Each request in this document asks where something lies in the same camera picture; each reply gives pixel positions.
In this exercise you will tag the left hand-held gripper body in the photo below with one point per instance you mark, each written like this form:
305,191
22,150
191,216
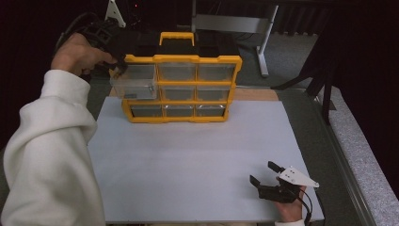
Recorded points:
103,34

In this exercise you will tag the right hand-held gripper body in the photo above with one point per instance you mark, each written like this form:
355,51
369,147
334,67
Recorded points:
279,191

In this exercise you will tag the single clear plastic drawer bin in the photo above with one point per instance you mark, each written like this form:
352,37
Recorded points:
135,83

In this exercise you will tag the yellow black organizer cabinet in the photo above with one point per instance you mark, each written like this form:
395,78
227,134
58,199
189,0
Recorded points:
188,58

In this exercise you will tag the person's right hand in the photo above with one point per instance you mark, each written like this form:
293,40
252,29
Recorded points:
290,212

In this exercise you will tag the person's left hand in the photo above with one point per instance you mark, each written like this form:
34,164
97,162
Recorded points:
76,55

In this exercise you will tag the grid of clear cabinet drawers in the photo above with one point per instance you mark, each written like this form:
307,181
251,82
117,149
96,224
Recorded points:
177,72

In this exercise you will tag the white board sheet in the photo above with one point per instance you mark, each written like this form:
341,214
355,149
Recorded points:
194,150

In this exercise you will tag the black tripod stand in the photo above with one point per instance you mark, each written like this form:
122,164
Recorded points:
326,94

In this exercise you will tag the grey speckled ledge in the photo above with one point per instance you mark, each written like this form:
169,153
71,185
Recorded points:
363,163

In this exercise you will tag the dark curtain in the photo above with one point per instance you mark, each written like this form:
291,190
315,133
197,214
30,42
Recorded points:
298,22

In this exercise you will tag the grey metal rail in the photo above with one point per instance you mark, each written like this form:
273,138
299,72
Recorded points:
342,169

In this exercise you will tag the grey metal desk frame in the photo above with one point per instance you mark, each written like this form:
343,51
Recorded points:
232,23

